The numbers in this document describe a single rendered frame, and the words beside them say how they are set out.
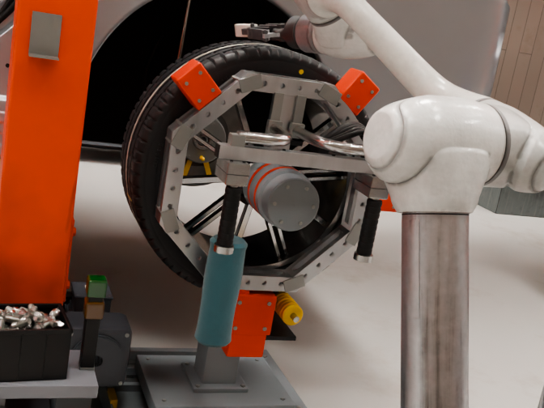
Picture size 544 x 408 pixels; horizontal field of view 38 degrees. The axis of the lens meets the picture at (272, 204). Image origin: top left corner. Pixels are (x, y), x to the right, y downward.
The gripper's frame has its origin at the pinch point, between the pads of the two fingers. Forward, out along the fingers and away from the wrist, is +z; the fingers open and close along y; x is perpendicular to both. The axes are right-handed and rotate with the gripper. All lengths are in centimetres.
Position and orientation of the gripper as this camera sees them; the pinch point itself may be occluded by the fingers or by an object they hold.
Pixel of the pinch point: (246, 30)
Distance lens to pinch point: 199.1
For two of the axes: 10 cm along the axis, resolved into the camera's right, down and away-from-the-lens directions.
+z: -6.9, -1.8, 7.0
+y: 7.2, -2.9, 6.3
